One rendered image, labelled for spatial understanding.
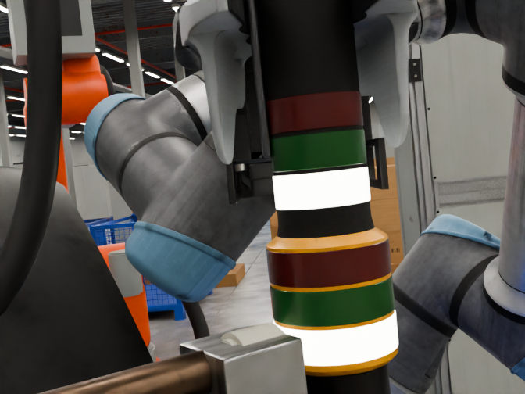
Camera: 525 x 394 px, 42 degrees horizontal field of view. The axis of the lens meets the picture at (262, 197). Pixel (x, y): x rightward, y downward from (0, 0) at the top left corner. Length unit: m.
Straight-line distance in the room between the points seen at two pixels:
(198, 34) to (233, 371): 0.11
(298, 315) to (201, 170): 0.27
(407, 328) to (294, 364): 0.73
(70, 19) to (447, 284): 3.47
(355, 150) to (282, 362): 0.07
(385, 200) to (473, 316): 6.85
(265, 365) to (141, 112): 0.40
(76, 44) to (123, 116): 3.56
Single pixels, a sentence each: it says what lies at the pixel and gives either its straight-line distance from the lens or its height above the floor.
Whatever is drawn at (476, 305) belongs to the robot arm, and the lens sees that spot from 0.91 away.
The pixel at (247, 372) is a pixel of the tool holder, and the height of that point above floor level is 1.37.
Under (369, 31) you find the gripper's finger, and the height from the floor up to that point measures 1.48.
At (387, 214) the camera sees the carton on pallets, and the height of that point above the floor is 0.69.
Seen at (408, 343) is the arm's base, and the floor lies 1.17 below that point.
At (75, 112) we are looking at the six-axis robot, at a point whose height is 1.83.
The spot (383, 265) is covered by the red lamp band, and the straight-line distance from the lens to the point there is 0.23.
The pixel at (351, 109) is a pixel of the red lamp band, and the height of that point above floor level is 1.45.
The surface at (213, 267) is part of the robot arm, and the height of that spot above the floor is 1.36.
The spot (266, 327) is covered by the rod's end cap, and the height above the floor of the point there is 1.38.
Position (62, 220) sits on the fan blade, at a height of 1.41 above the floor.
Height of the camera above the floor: 1.43
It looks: 3 degrees down
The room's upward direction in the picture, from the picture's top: 6 degrees counter-clockwise
